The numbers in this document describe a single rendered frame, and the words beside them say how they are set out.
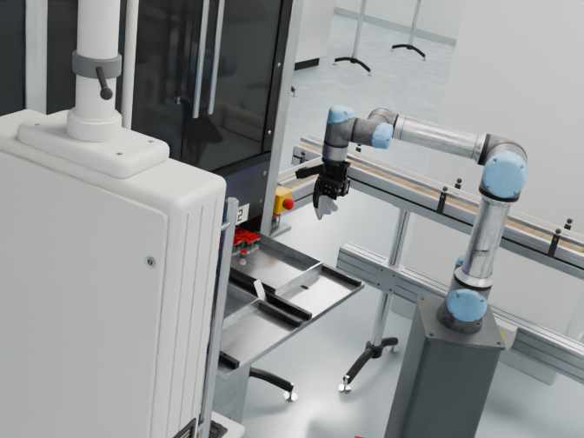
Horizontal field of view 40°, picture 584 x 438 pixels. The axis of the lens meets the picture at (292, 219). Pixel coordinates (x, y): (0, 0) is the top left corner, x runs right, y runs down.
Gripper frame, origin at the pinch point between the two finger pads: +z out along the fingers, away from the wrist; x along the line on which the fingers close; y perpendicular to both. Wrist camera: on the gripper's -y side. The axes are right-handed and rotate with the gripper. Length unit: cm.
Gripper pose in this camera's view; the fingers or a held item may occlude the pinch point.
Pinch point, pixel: (318, 215)
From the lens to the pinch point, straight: 248.0
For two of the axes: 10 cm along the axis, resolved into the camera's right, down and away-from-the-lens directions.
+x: 5.7, -2.9, 7.7
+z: -1.3, 9.0, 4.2
